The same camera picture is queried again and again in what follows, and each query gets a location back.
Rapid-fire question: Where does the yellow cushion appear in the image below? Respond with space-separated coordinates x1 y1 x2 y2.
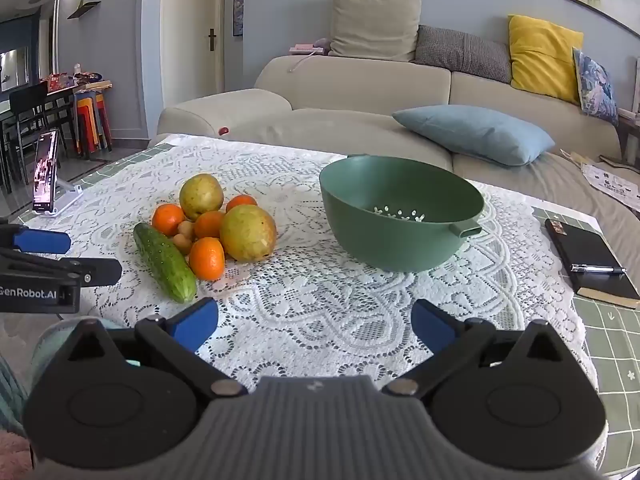
507 15 584 106

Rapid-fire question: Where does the black notebook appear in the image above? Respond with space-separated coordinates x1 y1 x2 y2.
544 218 640 309

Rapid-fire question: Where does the grey checked cushion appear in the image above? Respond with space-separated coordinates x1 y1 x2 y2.
414 25 512 84

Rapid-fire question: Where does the wall shelf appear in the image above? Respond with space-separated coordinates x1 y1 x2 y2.
67 1 101 20

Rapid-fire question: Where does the beige sofa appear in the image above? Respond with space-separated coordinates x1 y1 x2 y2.
150 52 640 256

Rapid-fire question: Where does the black chair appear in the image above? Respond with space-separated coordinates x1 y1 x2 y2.
7 81 53 188

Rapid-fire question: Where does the orange tangerine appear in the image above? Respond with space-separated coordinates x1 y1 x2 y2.
188 236 226 281
225 194 258 213
151 203 187 237
193 210 226 241

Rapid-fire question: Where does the printed paper bag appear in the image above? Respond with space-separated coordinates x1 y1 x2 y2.
559 147 640 207

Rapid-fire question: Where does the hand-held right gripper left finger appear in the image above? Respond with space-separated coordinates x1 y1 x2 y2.
62 298 248 401

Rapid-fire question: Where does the green cucumber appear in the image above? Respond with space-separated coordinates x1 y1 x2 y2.
132 222 198 304

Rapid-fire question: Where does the white lace tablecloth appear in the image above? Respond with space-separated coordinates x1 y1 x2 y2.
10 132 601 396

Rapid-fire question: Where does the light blue pillow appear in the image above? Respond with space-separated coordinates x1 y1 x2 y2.
391 105 556 167

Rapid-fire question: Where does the stack of colourful stools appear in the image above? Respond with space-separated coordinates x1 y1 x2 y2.
73 91 114 157

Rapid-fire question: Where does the green grid tablecloth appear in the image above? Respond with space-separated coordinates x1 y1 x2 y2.
10 142 640 478

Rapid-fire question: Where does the cream door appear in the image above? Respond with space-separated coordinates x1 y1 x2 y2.
159 0 226 108

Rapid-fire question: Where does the white phone stand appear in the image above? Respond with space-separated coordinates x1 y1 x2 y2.
37 182 83 219

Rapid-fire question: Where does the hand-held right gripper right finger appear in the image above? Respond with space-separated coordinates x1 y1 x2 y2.
382 299 568 397

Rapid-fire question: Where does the smartphone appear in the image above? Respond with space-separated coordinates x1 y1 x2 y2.
32 130 61 213

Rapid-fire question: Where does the green colander bowl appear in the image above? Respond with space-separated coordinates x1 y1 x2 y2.
319 154 486 273

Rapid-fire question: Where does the blue floral cushion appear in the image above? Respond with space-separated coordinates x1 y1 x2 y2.
572 47 621 127

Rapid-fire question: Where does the beige cushion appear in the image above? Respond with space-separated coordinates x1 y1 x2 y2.
328 0 422 62

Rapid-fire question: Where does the yellow-green pear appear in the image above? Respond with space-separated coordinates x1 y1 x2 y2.
219 204 277 263
179 173 225 222

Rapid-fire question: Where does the teal striped cloth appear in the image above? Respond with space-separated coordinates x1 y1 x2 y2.
0 355 31 436

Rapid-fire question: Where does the dark dining table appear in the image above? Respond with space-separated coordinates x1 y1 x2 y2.
0 79 113 191

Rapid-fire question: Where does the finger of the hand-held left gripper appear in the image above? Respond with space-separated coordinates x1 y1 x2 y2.
0 250 123 286
0 223 72 256

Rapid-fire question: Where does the side table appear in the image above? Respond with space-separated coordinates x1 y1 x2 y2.
616 107 640 163

